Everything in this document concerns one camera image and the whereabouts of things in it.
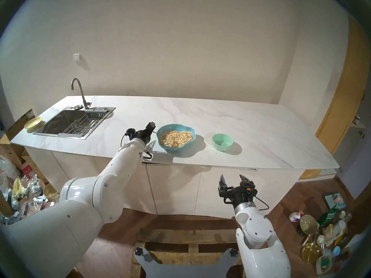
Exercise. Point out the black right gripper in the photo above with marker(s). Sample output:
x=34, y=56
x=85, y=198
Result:
x=240, y=193

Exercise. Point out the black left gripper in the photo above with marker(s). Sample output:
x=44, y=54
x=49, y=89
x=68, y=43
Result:
x=143, y=137

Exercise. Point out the metal spoon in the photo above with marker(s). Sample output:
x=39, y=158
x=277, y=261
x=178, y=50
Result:
x=156, y=133

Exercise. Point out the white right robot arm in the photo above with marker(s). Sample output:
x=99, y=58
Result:
x=258, y=228

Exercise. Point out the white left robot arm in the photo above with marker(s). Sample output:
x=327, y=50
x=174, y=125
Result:
x=87, y=193

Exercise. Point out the blue flower-shaped bowl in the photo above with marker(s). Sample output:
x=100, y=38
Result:
x=174, y=126

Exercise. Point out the small mint green bowl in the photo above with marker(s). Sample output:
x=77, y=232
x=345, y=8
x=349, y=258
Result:
x=223, y=141

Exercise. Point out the large oat flake pile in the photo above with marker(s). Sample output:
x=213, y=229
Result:
x=176, y=139

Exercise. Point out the white counter cabinet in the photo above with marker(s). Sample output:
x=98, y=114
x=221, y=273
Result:
x=174, y=187

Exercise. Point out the metal sink drain rack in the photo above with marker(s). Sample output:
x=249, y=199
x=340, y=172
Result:
x=81, y=126

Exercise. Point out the round metal sink stopper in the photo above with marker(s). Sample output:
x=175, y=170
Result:
x=78, y=107

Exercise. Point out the white bottle pink cap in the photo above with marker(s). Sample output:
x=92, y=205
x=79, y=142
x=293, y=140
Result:
x=295, y=217

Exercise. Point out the black star knob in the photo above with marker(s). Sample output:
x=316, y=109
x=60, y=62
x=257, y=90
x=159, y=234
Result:
x=233, y=252
x=139, y=251

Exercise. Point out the wooden pallet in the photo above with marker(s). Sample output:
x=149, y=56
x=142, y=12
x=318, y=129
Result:
x=188, y=237

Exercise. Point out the curved metal faucet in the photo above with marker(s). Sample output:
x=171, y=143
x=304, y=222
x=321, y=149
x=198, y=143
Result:
x=82, y=96

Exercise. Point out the gold mesh strainer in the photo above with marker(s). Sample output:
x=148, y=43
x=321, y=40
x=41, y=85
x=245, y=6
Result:
x=307, y=224

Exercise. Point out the stainless steel sink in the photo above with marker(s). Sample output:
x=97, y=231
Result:
x=58, y=122

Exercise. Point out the green snack bag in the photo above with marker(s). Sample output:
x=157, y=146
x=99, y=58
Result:
x=327, y=218

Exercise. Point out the black framed tablet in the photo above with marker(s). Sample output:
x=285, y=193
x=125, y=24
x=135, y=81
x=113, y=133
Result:
x=333, y=200

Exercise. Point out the gold round plate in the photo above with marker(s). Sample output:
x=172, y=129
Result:
x=310, y=252

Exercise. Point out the pale yellow dish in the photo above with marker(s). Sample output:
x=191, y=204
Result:
x=33, y=123

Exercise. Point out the small blue cup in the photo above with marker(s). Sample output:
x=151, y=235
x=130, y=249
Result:
x=336, y=250

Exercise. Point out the brown cardboard box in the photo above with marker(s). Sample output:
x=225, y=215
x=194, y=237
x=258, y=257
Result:
x=17, y=126

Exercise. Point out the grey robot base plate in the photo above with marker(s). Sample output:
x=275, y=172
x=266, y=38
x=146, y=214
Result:
x=188, y=271

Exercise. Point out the white wall socket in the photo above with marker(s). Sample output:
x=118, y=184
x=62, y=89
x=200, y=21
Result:
x=76, y=57

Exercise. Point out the wooden door frame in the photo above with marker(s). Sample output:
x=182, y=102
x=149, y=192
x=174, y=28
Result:
x=345, y=106

